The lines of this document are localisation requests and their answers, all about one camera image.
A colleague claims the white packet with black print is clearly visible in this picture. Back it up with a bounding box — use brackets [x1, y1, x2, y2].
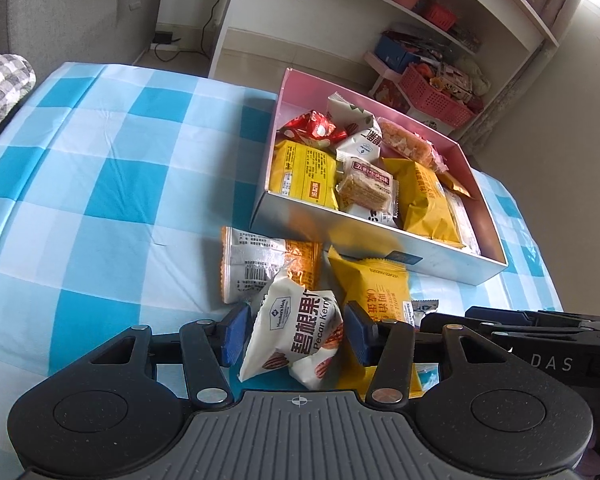
[342, 202, 399, 229]

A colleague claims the pink-lined white cardboard box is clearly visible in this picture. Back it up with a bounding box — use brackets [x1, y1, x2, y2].
[250, 67, 510, 287]

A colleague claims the white printed box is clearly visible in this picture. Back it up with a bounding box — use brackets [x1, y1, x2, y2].
[410, 105, 457, 134]

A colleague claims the pink plastic basket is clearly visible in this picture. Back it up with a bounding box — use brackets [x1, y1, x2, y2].
[399, 65, 477, 129]

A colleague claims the blue checked tablecloth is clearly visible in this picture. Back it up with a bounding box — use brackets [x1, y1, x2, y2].
[0, 62, 566, 391]

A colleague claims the yellow packet with red label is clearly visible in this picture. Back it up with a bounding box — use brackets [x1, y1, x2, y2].
[269, 140, 339, 211]

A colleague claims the small dark blue packet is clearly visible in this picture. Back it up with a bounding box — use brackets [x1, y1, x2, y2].
[387, 250, 424, 266]

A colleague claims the red snack packet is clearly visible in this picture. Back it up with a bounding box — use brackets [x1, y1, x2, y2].
[307, 127, 349, 151]
[279, 110, 337, 142]

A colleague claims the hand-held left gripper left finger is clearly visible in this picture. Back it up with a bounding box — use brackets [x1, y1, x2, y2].
[47, 302, 253, 408]

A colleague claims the large yellow snack packet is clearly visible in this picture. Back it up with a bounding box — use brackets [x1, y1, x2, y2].
[327, 246, 427, 397]

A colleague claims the red basket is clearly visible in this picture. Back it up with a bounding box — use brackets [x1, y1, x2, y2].
[424, 2, 457, 29]

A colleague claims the clear biscuit packet maroon label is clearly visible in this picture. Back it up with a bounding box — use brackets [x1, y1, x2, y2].
[337, 157, 399, 211]

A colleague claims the white bookshelf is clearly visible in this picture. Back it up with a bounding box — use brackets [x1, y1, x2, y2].
[209, 0, 563, 137]

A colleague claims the blue box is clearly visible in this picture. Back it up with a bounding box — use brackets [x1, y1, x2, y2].
[375, 35, 417, 73]

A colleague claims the grey checked cushion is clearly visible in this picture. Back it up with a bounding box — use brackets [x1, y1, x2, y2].
[0, 55, 37, 153]

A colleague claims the gold bar packet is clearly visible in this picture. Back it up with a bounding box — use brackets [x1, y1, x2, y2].
[437, 172, 479, 202]

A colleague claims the small white packet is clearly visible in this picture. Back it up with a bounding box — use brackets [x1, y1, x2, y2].
[405, 299, 439, 322]

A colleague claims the power strip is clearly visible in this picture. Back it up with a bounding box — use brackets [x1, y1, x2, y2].
[151, 31, 182, 52]

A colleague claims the orange cracker packet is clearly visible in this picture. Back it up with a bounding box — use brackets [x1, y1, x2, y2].
[380, 117, 449, 172]

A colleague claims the plain yellow snack packet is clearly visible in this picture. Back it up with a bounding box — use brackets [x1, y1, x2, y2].
[382, 157, 467, 249]

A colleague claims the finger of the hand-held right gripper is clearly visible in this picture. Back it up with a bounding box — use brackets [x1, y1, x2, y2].
[420, 313, 600, 343]
[464, 305, 600, 327]

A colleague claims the red box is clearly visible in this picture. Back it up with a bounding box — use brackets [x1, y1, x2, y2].
[370, 74, 412, 113]

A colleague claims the black cable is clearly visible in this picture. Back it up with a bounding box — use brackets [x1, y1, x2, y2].
[180, 0, 223, 57]

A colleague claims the large white pecan packet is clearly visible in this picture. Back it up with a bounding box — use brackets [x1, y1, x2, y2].
[237, 267, 345, 391]

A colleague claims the clear packet with white bar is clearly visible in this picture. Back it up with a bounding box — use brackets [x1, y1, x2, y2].
[447, 192, 482, 257]

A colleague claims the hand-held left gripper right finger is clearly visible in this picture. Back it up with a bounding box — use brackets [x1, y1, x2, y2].
[343, 301, 556, 408]

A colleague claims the orange and white snack packet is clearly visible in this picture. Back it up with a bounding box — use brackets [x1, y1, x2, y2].
[221, 226, 324, 305]

